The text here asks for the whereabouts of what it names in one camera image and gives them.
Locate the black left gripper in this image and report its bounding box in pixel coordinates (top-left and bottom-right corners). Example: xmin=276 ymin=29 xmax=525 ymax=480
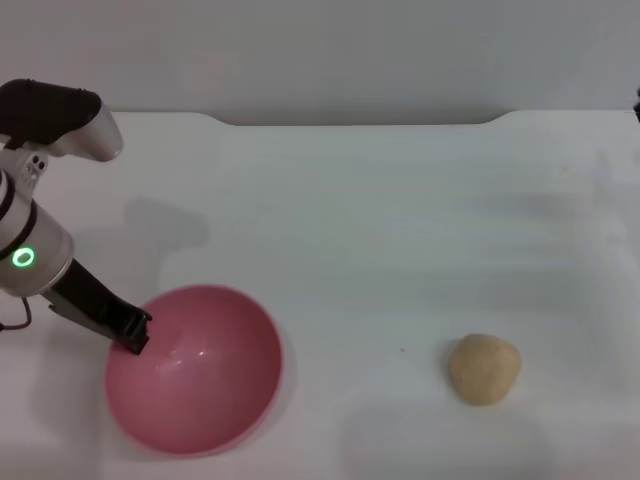
xmin=42 ymin=259 xmax=153 ymax=358

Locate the pink plastic bowl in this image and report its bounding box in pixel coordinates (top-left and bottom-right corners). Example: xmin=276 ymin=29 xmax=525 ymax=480
xmin=103 ymin=284 xmax=284 ymax=459

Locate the beige egg yolk pastry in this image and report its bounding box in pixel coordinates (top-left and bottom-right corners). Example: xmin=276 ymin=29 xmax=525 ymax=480
xmin=447 ymin=333 xmax=523 ymax=408

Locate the left arm connector cable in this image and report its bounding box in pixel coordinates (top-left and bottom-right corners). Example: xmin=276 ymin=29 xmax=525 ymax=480
xmin=0 ymin=298 xmax=33 ymax=333

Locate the left wrist camera housing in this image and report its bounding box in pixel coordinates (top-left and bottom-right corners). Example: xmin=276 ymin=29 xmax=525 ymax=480
xmin=0 ymin=78 xmax=125 ymax=163

